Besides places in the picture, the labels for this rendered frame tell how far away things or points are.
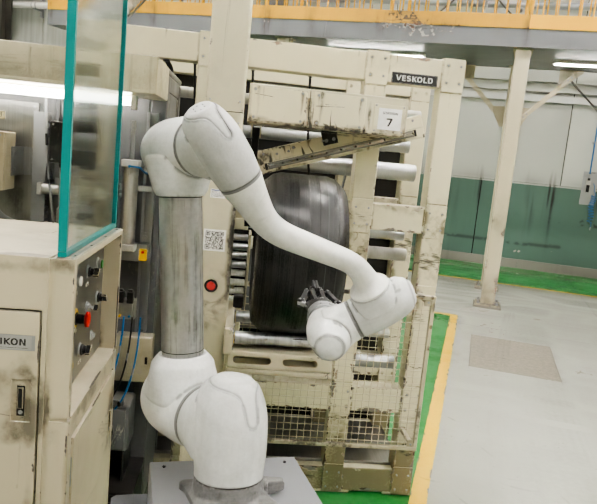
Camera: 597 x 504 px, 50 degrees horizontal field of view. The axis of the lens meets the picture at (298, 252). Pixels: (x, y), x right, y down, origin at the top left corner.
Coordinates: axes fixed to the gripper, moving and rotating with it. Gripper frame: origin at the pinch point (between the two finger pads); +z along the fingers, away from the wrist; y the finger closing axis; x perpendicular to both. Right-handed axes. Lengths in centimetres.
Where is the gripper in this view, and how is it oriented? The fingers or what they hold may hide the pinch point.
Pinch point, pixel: (315, 288)
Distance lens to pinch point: 194.3
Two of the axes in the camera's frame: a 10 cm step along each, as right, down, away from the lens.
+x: -1.1, 9.5, 2.9
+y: -9.9, -0.8, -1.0
